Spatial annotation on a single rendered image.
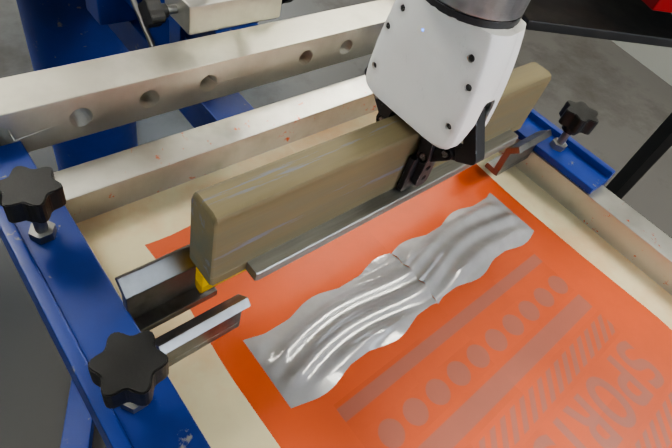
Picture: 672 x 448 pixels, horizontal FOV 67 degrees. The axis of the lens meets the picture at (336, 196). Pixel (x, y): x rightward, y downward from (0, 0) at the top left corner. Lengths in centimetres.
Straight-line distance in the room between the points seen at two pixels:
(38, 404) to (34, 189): 111
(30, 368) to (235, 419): 115
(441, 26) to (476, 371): 30
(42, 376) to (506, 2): 139
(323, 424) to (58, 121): 36
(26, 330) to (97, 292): 117
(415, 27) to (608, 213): 39
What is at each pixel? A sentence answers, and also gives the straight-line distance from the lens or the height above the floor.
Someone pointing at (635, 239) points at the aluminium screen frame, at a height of 98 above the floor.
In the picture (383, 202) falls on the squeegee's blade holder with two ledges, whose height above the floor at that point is 105.
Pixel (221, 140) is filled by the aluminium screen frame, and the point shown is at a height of 99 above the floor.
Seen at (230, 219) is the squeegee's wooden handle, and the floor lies 111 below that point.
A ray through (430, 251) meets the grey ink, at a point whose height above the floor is 96.
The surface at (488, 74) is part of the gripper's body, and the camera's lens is 37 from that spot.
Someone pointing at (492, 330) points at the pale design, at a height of 95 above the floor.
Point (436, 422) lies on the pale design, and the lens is 47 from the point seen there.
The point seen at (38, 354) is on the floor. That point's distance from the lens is 156.
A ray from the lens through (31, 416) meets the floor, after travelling 150.
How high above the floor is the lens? 137
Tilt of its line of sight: 46 degrees down
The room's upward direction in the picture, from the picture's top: 18 degrees clockwise
